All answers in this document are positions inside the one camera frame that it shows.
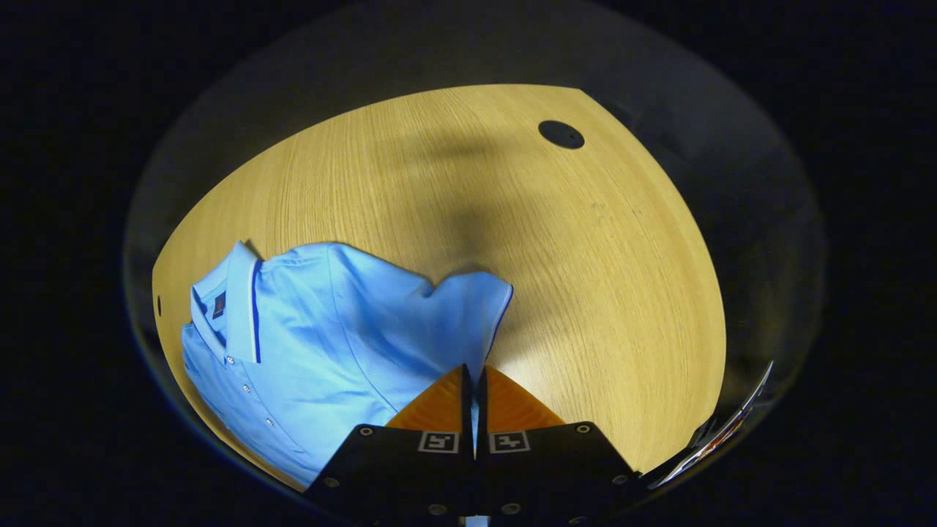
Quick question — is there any light blue T-shirt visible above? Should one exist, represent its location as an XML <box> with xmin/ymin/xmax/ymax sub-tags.
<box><xmin>181</xmin><ymin>240</ymin><xmax>515</xmax><ymax>490</ymax></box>

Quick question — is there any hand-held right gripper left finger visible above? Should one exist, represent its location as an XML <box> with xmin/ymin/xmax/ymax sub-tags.
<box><xmin>304</xmin><ymin>364</ymin><xmax>477</xmax><ymax>522</ymax></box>

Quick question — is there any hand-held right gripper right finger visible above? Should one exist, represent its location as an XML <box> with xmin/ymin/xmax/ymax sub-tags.
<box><xmin>476</xmin><ymin>365</ymin><xmax>645</xmax><ymax>524</ymax></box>

